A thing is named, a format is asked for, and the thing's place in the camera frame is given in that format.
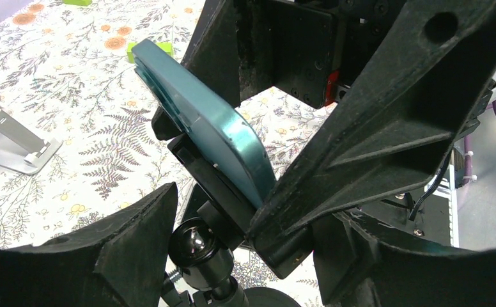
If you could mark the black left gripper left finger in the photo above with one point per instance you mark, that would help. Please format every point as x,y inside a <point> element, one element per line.
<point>119,260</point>

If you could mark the blue-edged smartphone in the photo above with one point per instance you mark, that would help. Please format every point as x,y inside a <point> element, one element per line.
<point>221,134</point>

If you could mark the black round-base phone stand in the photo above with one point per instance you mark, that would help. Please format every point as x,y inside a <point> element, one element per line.
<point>213,226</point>

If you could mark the green toy block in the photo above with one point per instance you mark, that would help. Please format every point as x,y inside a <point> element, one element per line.
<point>149,51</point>

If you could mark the silver metal phone stand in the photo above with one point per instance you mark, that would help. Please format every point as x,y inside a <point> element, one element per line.
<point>21,149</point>

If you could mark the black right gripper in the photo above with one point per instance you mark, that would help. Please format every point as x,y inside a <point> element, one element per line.
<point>395,124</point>

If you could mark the lime green block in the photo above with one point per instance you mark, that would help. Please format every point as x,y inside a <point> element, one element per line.
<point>78,2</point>

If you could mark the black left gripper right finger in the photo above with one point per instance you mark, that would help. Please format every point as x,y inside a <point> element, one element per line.
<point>361,261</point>

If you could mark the floral patterned mat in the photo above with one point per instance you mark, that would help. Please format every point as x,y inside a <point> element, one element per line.
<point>64,71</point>

